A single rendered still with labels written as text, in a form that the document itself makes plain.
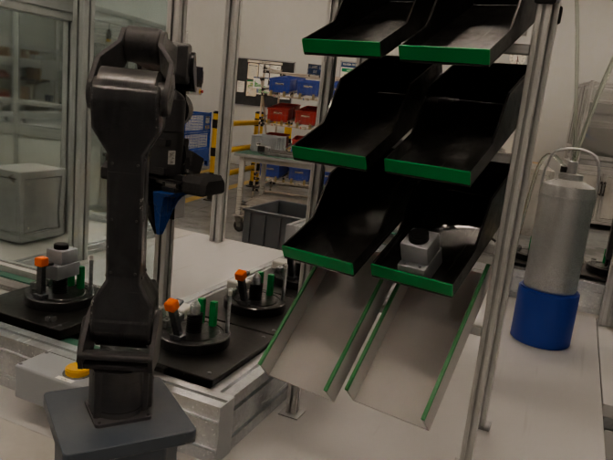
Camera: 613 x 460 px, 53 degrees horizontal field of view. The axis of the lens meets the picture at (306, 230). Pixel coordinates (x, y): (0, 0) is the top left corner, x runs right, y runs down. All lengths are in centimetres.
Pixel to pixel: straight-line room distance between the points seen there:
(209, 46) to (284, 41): 151
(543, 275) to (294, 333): 85
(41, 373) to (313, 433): 47
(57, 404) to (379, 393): 47
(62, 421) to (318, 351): 44
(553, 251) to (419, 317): 73
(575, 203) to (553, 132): 988
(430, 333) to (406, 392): 11
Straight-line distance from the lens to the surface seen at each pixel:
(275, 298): 142
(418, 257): 92
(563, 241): 171
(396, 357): 102
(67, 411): 80
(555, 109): 1157
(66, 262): 138
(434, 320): 104
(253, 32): 1229
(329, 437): 116
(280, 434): 115
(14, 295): 147
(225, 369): 111
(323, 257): 96
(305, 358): 105
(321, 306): 109
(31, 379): 115
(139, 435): 75
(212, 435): 104
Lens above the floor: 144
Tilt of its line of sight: 12 degrees down
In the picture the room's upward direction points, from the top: 6 degrees clockwise
